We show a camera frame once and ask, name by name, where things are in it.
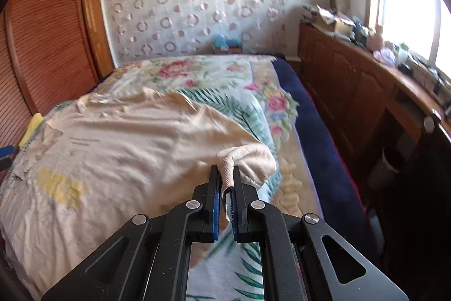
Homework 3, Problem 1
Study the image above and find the long wooden cabinet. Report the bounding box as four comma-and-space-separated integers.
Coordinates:
298, 22, 451, 189

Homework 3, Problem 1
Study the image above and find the green-capped bottle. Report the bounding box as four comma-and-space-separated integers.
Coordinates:
396, 43, 411, 65

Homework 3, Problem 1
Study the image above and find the purple plastic bag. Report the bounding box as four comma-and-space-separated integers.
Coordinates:
373, 49, 397, 66

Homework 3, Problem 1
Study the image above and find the wooden louvered wardrobe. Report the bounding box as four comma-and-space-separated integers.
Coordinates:
0, 0, 115, 182

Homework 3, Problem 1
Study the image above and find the navy blue blanket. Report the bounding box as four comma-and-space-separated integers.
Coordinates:
273, 58, 376, 252

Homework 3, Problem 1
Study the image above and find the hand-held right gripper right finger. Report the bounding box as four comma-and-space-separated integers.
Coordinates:
228, 165, 409, 301

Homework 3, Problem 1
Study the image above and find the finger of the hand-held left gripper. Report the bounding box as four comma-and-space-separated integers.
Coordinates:
0, 145, 16, 173

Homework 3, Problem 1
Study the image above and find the open cardboard box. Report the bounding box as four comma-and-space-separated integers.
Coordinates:
315, 5, 356, 37

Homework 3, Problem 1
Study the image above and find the yellow cloth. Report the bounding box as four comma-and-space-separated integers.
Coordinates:
17, 112, 43, 148

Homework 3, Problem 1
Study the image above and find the white waste bin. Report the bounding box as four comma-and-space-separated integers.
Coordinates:
368, 146, 404, 187

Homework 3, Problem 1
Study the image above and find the small flat box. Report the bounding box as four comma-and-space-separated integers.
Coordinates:
212, 45, 243, 55

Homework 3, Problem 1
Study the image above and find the floral bedspread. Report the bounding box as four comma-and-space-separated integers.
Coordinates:
93, 54, 323, 217

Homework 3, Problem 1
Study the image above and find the pink vase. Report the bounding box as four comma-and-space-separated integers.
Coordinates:
368, 24, 386, 51

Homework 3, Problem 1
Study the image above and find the leaf-print blanket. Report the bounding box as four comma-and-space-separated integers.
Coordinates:
42, 89, 284, 301

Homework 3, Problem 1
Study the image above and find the beige t-shirt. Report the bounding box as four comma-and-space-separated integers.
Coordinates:
0, 91, 277, 293

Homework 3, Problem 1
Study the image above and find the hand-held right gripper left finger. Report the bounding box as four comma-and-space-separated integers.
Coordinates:
41, 165, 221, 301

